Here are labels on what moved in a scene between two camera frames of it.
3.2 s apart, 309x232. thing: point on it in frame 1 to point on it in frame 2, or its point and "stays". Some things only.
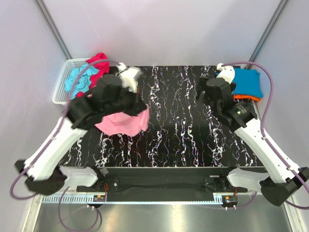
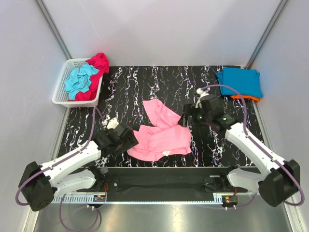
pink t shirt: (122, 123) to (166, 137)
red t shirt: (101, 62) stays
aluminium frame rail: (161, 185) stays
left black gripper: (134, 106) to (126, 139)
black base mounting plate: (205, 182) stays
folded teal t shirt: (247, 82) stays
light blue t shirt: (78, 79) stays
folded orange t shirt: (238, 96) stays
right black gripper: (205, 90) to (191, 115)
